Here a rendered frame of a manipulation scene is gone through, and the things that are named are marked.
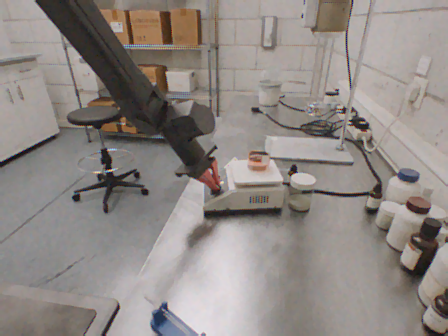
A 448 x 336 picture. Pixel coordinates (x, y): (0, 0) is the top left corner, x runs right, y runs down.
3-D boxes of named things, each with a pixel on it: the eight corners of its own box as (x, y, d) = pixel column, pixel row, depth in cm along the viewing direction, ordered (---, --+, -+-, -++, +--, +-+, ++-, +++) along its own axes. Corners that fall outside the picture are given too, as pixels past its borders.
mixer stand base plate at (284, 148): (264, 158, 94) (264, 155, 94) (265, 137, 112) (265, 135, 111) (354, 164, 90) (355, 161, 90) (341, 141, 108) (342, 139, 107)
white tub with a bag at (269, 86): (265, 99, 168) (268, 62, 158) (285, 103, 159) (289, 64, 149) (251, 104, 159) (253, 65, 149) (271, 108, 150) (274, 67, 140)
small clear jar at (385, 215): (401, 229, 62) (409, 210, 59) (385, 233, 61) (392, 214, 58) (385, 217, 66) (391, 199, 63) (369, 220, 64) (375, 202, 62)
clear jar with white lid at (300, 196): (316, 207, 69) (321, 181, 65) (298, 214, 66) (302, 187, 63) (300, 196, 74) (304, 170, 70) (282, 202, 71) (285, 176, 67)
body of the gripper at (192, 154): (220, 149, 63) (203, 123, 60) (194, 178, 58) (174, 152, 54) (203, 151, 68) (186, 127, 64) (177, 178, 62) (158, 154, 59)
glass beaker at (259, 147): (273, 166, 71) (276, 135, 67) (266, 176, 66) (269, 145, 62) (248, 161, 74) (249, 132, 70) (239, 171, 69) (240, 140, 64)
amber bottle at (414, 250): (421, 260, 54) (443, 216, 48) (428, 278, 50) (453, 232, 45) (396, 255, 55) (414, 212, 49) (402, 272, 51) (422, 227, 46)
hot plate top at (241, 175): (234, 185, 63) (234, 182, 63) (229, 163, 74) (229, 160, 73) (284, 184, 64) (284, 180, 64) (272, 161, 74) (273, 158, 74)
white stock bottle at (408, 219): (422, 256, 54) (444, 213, 49) (389, 250, 56) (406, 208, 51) (413, 237, 60) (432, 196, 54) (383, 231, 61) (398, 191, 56)
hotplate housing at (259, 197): (202, 215, 66) (201, 188, 62) (203, 187, 78) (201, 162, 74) (291, 211, 68) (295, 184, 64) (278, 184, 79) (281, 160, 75)
